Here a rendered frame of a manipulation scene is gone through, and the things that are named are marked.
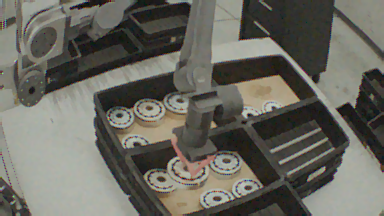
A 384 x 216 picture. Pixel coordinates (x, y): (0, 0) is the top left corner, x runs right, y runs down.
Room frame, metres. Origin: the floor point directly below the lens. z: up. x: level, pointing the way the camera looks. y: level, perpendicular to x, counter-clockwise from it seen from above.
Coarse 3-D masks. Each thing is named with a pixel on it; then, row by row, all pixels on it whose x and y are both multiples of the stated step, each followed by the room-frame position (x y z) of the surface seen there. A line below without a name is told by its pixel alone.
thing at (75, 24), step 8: (64, 8) 1.00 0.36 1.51; (88, 8) 1.03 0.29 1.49; (72, 16) 0.99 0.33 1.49; (80, 16) 1.00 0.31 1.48; (88, 16) 1.01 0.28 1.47; (72, 24) 0.97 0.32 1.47; (80, 24) 0.99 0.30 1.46; (88, 24) 1.01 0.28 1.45; (64, 32) 0.96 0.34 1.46; (72, 32) 0.97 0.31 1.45; (80, 32) 1.00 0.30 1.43; (64, 40) 0.96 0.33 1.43; (64, 48) 0.96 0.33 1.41
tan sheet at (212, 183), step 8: (248, 168) 1.27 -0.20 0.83; (208, 176) 1.22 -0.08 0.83; (240, 176) 1.23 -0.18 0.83; (248, 176) 1.23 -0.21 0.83; (208, 184) 1.18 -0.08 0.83; (216, 184) 1.18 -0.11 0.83; (224, 184) 1.18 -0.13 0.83; (232, 184) 1.19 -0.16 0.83; (176, 192) 1.12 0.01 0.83; (184, 192) 1.13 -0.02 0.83; (192, 192) 1.13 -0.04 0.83; (200, 192) 1.14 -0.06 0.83; (168, 200) 1.08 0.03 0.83; (176, 200) 1.08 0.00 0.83; (184, 200) 1.09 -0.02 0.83; (192, 200) 1.09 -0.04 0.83; (168, 208) 1.04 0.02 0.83; (176, 208) 1.04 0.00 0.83; (184, 208) 1.05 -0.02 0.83; (192, 208) 1.05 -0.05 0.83
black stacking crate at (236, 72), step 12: (252, 60) 1.73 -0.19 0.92; (264, 60) 1.77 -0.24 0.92; (276, 60) 1.80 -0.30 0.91; (216, 72) 1.65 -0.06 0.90; (228, 72) 1.67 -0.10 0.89; (240, 72) 1.70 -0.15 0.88; (252, 72) 1.74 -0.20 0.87; (264, 72) 1.77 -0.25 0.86; (276, 72) 1.81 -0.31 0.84; (288, 72) 1.77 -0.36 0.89; (228, 84) 1.68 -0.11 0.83; (288, 84) 1.76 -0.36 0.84; (300, 84) 1.69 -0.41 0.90; (300, 96) 1.68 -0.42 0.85
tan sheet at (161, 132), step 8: (168, 120) 1.45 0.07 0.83; (176, 120) 1.45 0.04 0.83; (184, 120) 1.46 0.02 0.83; (136, 128) 1.38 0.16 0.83; (144, 128) 1.39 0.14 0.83; (152, 128) 1.40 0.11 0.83; (160, 128) 1.40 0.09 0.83; (168, 128) 1.41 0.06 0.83; (120, 136) 1.33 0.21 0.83; (144, 136) 1.35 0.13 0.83; (152, 136) 1.36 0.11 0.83; (160, 136) 1.37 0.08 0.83; (168, 136) 1.37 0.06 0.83
